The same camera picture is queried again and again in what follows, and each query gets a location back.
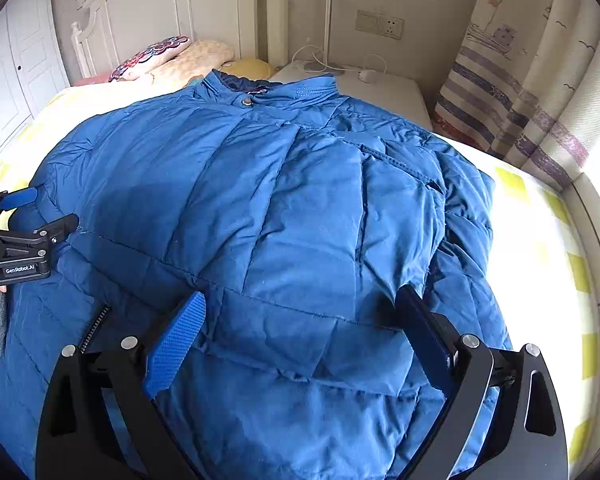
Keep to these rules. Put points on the small white charger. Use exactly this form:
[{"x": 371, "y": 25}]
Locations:
[{"x": 366, "y": 76}]

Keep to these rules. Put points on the pink pillow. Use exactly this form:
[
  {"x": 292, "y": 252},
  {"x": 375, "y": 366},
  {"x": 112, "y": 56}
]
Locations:
[{"x": 92, "y": 81}]

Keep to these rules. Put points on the white nightstand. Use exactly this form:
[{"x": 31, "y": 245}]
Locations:
[{"x": 385, "y": 100}]

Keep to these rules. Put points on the beige wall socket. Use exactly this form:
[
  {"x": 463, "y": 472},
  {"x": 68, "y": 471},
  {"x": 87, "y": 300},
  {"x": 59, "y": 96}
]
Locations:
[{"x": 391, "y": 26}]

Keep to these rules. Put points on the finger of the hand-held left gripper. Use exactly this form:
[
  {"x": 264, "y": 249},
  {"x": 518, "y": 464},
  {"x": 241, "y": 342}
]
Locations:
[
  {"x": 19, "y": 198},
  {"x": 55, "y": 227}
]

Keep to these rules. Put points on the cream fluffy pillow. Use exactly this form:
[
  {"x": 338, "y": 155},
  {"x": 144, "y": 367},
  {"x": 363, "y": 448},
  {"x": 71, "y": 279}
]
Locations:
[{"x": 200, "y": 60}]

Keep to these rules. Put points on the bed with yellow checked sheet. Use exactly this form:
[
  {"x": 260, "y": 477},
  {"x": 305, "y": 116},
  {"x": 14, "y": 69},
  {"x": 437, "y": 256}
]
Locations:
[{"x": 535, "y": 240}]

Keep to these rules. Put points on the patterned round-print pillow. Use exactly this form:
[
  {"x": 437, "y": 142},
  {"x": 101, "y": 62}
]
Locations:
[{"x": 150, "y": 57}]

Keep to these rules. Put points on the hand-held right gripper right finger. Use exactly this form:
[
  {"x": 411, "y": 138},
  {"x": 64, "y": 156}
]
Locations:
[{"x": 425, "y": 342}]

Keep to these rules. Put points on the striped printed curtain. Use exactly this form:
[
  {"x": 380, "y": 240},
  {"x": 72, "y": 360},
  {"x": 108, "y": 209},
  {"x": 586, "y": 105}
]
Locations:
[{"x": 520, "y": 85}]

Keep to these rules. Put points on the blue down jacket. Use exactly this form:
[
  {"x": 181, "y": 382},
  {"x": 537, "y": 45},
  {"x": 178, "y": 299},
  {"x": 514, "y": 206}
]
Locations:
[{"x": 280, "y": 220}]

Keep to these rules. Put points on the white bed headboard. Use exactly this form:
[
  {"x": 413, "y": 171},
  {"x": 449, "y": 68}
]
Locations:
[{"x": 180, "y": 5}]

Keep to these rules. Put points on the white wardrobe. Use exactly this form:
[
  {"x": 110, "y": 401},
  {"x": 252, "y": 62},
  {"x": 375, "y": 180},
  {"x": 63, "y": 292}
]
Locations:
[{"x": 20, "y": 75}]

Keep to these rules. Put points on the yellow pillow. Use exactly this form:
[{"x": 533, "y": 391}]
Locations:
[{"x": 250, "y": 67}]

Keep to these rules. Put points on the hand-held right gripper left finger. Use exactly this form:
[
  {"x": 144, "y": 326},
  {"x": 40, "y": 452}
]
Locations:
[{"x": 176, "y": 347}]

